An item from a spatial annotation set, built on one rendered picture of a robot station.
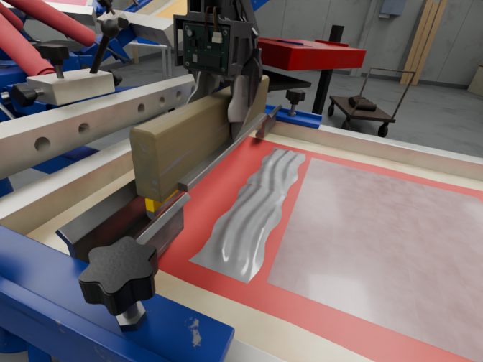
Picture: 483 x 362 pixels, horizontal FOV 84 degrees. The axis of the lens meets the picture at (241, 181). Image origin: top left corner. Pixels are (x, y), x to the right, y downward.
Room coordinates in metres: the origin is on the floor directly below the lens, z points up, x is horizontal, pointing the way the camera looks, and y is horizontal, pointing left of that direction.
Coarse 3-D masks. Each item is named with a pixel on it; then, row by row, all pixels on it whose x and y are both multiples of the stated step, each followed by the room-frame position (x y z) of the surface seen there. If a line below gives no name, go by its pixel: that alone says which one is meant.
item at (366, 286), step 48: (192, 192) 0.33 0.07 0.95; (192, 240) 0.24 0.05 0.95; (288, 240) 0.25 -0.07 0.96; (336, 240) 0.26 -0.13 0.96; (384, 240) 0.28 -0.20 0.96; (432, 240) 0.29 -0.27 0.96; (240, 288) 0.18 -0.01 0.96; (288, 288) 0.18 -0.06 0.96; (336, 288) 0.19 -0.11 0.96; (384, 288) 0.20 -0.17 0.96; (432, 288) 0.20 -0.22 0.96; (480, 288) 0.21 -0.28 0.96; (336, 336) 0.14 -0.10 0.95; (384, 336) 0.14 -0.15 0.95; (432, 336) 0.15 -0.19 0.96; (480, 336) 0.15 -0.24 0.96
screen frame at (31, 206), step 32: (288, 128) 0.61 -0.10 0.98; (320, 128) 0.60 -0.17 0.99; (96, 160) 0.34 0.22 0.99; (128, 160) 0.38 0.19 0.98; (416, 160) 0.53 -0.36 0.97; (448, 160) 0.51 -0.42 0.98; (480, 160) 0.51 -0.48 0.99; (32, 192) 0.25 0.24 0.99; (64, 192) 0.27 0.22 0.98; (0, 224) 0.20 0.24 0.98; (32, 224) 0.22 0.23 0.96; (256, 352) 0.10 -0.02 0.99
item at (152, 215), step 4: (176, 192) 0.26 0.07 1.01; (180, 192) 0.26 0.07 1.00; (172, 196) 0.25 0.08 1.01; (176, 196) 0.26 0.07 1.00; (168, 200) 0.24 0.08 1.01; (172, 200) 0.25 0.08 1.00; (164, 204) 0.23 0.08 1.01; (168, 204) 0.24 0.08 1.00; (160, 208) 0.23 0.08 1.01; (164, 208) 0.23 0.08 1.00; (148, 212) 0.22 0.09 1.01; (152, 212) 0.22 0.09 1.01; (156, 212) 0.22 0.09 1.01; (160, 212) 0.23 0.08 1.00; (148, 216) 0.22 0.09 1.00; (152, 216) 0.22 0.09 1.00
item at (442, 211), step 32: (224, 160) 0.45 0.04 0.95; (256, 160) 0.47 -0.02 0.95; (320, 160) 0.50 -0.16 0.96; (352, 160) 0.52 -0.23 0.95; (288, 192) 0.37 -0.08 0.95; (320, 192) 0.38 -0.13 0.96; (352, 192) 0.39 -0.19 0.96; (384, 192) 0.40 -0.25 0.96; (416, 192) 0.41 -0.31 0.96; (448, 192) 0.43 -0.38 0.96; (480, 192) 0.44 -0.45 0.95; (384, 224) 0.31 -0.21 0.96; (416, 224) 0.32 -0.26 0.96; (448, 224) 0.33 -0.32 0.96; (480, 224) 0.34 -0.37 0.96
